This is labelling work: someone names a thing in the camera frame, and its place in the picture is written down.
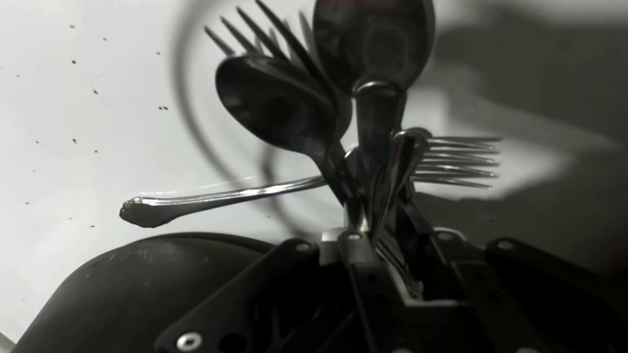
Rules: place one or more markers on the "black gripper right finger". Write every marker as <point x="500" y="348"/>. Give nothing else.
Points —
<point x="518" y="299"/>

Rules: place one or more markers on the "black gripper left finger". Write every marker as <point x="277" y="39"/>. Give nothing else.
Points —
<point x="235" y="319"/>

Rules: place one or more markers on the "silver spoon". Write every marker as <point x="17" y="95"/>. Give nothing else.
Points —
<point x="284" y="109"/>
<point x="373" y="52"/>

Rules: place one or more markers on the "black frying pan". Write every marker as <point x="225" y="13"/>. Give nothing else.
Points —
<point x="120" y="301"/>

